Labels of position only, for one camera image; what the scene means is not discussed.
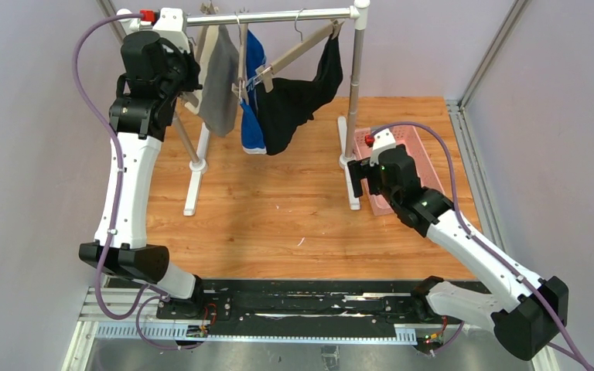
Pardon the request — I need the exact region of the beige hanger of grey underwear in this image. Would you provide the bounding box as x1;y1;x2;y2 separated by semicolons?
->
181;1;218;113

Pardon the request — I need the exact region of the grey underwear beige waistband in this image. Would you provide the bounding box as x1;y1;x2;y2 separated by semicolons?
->
184;25;239;137

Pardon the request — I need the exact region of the beige hanger of blue underwear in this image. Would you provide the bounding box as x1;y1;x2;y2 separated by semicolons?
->
234;8;248;103

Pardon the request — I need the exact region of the blue underwear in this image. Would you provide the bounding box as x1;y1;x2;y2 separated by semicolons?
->
240;29;267;155

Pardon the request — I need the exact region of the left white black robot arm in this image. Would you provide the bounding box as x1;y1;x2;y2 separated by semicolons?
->
79;31;205;317

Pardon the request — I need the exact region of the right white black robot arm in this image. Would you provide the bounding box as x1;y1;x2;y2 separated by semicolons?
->
347;145;569;361

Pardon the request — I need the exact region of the black underwear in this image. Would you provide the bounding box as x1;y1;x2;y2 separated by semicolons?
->
256;36;343;155

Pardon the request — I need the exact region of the beige hanger of black underwear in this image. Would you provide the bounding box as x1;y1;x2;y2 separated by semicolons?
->
247;19;344;92

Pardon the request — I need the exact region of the pink plastic basket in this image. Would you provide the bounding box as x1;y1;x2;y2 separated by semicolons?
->
353;126;445;216

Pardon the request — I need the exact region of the white metal clothes rack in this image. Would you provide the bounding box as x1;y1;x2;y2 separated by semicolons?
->
116;0;371;217

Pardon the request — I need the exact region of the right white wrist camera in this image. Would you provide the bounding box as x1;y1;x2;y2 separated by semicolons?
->
370;128;397;166

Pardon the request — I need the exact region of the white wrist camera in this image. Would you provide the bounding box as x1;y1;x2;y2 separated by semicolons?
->
370;128;397;166
152;8;192;54

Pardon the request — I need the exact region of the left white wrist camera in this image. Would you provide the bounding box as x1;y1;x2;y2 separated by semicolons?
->
152;8;192;54

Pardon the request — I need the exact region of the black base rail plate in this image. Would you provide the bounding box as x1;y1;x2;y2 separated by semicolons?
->
107;277;487;340

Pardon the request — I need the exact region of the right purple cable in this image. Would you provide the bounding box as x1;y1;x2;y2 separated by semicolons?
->
364;121;594;371

